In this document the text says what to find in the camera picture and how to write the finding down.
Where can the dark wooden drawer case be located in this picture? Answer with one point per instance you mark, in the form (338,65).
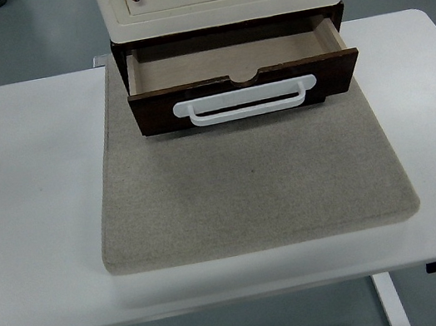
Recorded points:
(220,29)

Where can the beige fabric mat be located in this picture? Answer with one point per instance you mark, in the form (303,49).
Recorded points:
(248,191)

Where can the small grey bracket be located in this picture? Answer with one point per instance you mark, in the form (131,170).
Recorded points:
(99,60)

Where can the dark wooden drawer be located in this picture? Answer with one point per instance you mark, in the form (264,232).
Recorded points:
(225,60)

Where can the white table leg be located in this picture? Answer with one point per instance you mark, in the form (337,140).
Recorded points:
(393,305)

